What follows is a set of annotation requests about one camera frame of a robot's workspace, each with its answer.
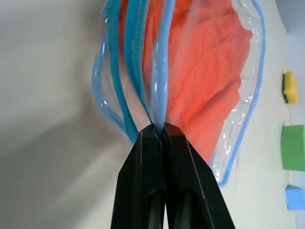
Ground orange cloth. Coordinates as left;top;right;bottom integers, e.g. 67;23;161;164
118;0;254;165

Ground yellow sponge with black base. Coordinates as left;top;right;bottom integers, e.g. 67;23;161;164
281;70;300;104

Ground clear plastic pouch blue trim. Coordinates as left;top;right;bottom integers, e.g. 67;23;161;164
91;0;266;189

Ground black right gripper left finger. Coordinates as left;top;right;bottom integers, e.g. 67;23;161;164
110;124;169;229

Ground green block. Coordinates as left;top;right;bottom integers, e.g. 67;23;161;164
280;125;305;171

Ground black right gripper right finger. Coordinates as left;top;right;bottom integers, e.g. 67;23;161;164
162;122;236;229

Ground light blue block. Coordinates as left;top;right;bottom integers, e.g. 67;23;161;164
285;184;305;211

